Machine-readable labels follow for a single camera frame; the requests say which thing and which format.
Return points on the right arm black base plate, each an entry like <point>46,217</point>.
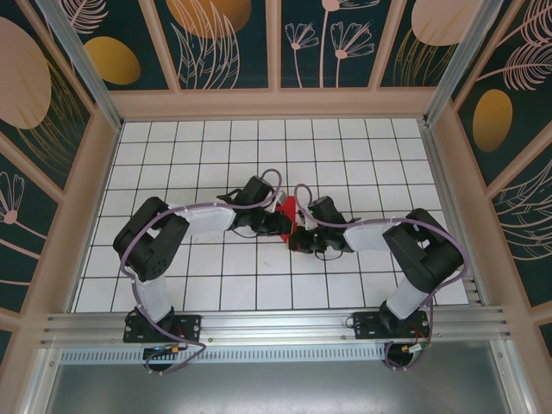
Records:
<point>366,325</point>

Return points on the long aluminium mounting rail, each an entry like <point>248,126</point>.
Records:
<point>276,323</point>

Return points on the aluminium frame post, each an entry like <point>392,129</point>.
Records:
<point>457,64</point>
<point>86,73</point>

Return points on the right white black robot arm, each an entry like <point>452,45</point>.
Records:
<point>371,237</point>

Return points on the red paper sheet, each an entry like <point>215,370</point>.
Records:
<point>288,209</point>

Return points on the aluminium side rail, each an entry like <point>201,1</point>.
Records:
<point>435,172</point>

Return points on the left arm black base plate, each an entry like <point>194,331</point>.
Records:
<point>190,325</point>

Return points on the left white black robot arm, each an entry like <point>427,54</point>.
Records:
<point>207,220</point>

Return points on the grey metal sheet panel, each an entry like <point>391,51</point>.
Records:
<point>276,388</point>

